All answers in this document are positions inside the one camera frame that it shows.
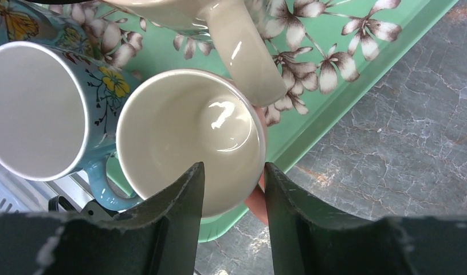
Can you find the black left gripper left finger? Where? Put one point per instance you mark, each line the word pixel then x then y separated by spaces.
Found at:
pixel 158 236

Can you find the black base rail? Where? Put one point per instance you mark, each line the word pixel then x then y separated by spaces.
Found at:
pixel 71 193

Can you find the cream ceramic mug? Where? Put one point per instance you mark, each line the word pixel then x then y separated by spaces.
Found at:
pixel 233 34

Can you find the pink mug cream interior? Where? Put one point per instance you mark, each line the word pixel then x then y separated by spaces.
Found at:
pixel 184 116

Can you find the green floral tray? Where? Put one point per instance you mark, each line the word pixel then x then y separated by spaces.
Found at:
pixel 329 53

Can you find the yellow interior mug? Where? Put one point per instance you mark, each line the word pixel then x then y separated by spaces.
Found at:
pixel 25 21

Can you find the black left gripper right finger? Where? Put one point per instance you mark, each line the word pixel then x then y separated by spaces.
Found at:
pixel 309 236

